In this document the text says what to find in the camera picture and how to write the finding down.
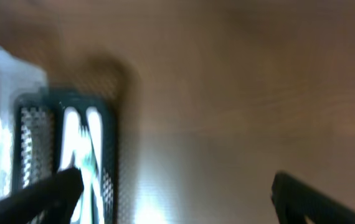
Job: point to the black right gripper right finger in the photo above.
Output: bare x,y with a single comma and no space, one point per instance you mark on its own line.
295,202

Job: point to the white plastic utensil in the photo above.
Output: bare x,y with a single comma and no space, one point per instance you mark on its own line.
71,124

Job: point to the clear perforated plastic basket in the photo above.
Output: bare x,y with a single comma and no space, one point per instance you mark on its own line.
17,77

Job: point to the dark green perforated basket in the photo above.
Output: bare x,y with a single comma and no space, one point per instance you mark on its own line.
38,139

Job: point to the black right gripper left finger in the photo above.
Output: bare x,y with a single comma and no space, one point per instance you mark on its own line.
56,196

